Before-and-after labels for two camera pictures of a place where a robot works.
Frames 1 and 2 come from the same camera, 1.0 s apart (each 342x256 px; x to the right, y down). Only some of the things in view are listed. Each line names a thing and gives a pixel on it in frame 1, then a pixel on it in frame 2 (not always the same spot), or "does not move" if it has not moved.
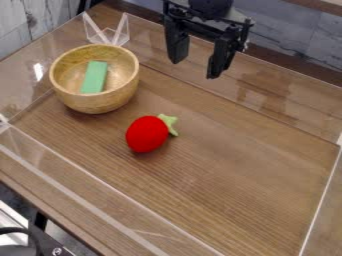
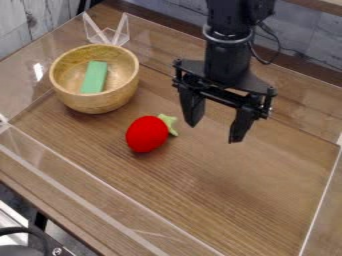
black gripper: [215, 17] to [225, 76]
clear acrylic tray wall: [82, 204] does not move
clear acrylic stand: [107, 36] does not move
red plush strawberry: [147, 132] does not move
